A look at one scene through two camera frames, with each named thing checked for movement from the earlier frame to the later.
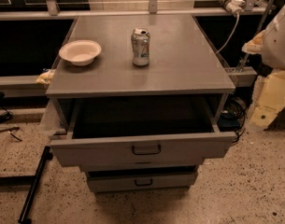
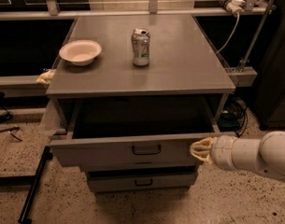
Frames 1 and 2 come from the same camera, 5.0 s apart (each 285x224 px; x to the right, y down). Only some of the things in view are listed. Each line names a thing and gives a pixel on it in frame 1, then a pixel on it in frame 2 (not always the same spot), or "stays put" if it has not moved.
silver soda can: x=140 y=38 stays put
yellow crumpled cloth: x=46 y=77 stays put
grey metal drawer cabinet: x=140 y=128 stays put
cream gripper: x=278 y=44 → x=222 y=153
